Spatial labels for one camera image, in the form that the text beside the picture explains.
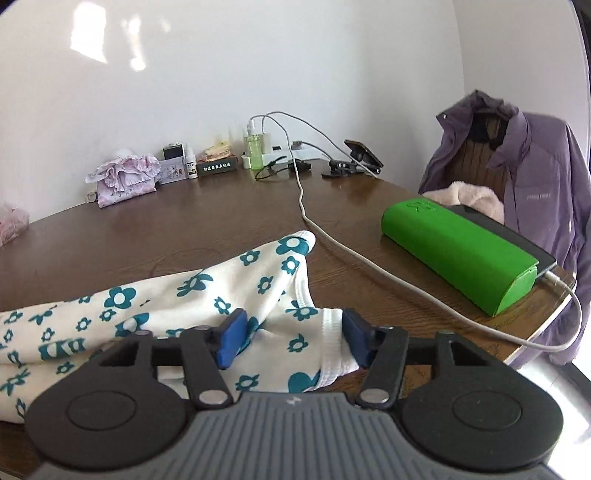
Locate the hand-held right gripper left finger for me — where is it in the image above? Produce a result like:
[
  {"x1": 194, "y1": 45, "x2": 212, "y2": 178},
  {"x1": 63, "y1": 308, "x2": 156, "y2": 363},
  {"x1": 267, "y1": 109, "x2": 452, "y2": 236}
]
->
[{"x1": 88, "y1": 308, "x2": 250, "y2": 409}]

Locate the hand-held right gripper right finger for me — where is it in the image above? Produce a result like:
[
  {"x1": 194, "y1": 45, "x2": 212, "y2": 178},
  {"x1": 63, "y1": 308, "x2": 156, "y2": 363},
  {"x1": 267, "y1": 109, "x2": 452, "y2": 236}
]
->
[{"x1": 342, "y1": 308, "x2": 509, "y2": 409}]

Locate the white garment with teal flowers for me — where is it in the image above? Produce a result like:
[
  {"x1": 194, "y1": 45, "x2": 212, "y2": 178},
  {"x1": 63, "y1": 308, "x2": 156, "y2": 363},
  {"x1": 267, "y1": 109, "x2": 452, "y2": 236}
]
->
[{"x1": 0, "y1": 230, "x2": 361, "y2": 423}]

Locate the green case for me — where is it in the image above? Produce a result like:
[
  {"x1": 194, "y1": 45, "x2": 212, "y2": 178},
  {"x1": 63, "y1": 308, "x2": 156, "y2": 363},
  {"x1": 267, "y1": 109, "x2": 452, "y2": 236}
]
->
[{"x1": 381, "y1": 196, "x2": 540, "y2": 317}]

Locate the black box with white print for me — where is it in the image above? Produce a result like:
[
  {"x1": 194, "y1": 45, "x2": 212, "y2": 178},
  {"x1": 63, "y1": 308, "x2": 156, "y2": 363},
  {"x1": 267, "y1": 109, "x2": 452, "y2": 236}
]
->
[{"x1": 196, "y1": 159, "x2": 240, "y2": 178}]

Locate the small illustrated white box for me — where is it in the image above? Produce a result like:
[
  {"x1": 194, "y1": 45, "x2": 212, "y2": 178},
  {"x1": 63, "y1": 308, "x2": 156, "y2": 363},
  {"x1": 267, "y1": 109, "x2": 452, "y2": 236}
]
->
[{"x1": 154, "y1": 158, "x2": 188, "y2": 185}]

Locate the white power strip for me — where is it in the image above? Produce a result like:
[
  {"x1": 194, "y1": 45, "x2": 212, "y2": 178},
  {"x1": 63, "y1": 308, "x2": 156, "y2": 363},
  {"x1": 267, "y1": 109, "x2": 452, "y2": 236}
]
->
[{"x1": 239, "y1": 148, "x2": 296, "y2": 169}]

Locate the pink dotted garment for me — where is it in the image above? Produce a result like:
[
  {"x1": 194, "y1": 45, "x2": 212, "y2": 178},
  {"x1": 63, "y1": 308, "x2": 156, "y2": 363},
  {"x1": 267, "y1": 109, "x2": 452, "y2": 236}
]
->
[{"x1": 96, "y1": 178, "x2": 158, "y2": 209}]

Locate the pink fluffy cloth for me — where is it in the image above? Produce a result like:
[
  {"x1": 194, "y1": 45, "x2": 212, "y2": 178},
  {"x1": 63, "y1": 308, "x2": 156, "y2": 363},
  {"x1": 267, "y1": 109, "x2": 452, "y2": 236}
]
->
[{"x1": 422, "y1": 181, "x2": 506, "y2": 224}]

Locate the black smartphone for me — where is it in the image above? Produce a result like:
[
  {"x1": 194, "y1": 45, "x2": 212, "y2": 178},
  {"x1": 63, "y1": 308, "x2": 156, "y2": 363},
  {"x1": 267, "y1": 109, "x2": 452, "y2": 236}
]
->
[{"x1": 445, "y1": 204, "x2": 558, "y2": 278}]

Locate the smartphone on clip stand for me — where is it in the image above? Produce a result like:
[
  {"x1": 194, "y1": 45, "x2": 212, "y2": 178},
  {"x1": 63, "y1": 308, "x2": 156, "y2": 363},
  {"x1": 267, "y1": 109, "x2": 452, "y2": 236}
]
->
[{"x1": 344, "y1": 138, "x2": 385, "y2": 169}]

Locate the yellow snack box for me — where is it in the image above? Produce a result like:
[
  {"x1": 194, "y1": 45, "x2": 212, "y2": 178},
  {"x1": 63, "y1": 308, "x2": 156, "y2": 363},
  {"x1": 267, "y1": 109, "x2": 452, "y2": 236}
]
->
[{"x1": 203, "y1": 144, "x2": 236, "y2": 162}]

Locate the green spray bottle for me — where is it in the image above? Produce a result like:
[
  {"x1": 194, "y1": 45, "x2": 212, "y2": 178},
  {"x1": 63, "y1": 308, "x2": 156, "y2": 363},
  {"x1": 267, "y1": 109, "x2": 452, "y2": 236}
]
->
[{"x1": 245, "y1": 122, "x2": 265, "y2": 171}]

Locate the lilac floral ruffled garment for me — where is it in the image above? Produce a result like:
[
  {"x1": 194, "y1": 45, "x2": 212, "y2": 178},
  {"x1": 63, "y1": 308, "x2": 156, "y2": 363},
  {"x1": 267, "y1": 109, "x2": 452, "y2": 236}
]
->
[{"x1": 85, "y1": 154, "x2": 161, "y2": 188}]

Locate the wooden chair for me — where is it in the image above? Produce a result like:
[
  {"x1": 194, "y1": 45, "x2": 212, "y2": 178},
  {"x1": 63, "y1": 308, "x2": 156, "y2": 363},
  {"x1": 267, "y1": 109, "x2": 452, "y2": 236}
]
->
[{"x1": 455, "y1": 113, "x2": 513, "y2": 199}]

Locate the purple jacket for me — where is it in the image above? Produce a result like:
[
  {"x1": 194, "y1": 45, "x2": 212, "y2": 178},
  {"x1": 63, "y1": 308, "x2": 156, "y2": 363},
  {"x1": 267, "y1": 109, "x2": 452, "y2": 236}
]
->
[{"x1": 418, "y1": 90, "x2": 591, "y2": 367}]

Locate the clear plastic bag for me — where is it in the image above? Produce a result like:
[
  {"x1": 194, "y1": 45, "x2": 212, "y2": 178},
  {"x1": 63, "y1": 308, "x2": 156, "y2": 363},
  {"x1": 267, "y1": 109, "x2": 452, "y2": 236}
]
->
[{"x1": 0, "y1": 203, "x2": 31, "y2": 247}]

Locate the black cable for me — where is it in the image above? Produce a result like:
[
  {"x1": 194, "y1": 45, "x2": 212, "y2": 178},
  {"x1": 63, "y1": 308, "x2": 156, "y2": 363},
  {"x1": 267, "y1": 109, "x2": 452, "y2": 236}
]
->
[{"x1": 254, "y1": 157, "x2": 315, "y2": 182}]

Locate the thin cable with grey plug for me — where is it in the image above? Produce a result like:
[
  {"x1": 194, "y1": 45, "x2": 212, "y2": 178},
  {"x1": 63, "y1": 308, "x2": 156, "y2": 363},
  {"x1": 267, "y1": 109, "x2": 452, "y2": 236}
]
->
[{"x1": 249, "y1": 113, "x2": 308, "y2": 151}]

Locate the thick white cable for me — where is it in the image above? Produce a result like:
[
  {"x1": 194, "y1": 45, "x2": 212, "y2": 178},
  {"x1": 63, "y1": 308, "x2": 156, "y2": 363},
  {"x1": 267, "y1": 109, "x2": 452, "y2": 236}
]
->
[{"x1": 288, "y1": 138, "x2": 580, "y2": 354}]

